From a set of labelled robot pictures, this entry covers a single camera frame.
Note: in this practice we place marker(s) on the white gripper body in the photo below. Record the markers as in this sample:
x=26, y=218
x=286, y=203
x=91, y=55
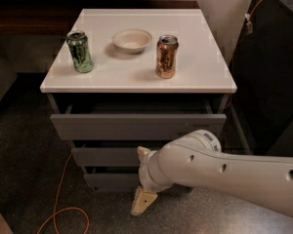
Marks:
x=146, y=170

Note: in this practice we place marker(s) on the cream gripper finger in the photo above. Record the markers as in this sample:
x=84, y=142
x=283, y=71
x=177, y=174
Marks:
x=142, y=200
x=142, y=153

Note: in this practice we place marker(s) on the grey drawer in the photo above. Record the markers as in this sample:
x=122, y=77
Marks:
x=114, y=178
x=136, y=120
x=110, y=154

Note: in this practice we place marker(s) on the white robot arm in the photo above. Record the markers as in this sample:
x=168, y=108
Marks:
x=197, y=160

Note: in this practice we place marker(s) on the grey bottom drawer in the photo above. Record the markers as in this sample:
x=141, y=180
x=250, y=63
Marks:
x=114, y=178

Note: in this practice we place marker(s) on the white top drawer cabinet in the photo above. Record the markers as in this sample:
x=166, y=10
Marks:
x=201, y=71

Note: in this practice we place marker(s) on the grey top drawer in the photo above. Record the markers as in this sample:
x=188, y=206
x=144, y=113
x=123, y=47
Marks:
x=136, y=120

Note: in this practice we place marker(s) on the orange soda can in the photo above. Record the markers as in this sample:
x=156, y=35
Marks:
x=166, y=52

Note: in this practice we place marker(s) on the green soda can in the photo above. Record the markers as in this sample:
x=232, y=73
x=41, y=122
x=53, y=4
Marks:
x=77, y=42

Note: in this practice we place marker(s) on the white paper bowl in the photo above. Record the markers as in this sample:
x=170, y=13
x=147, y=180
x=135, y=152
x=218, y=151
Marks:
x=131, y=41

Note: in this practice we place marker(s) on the dark wooden bench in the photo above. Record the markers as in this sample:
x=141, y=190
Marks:
x=57, y=17

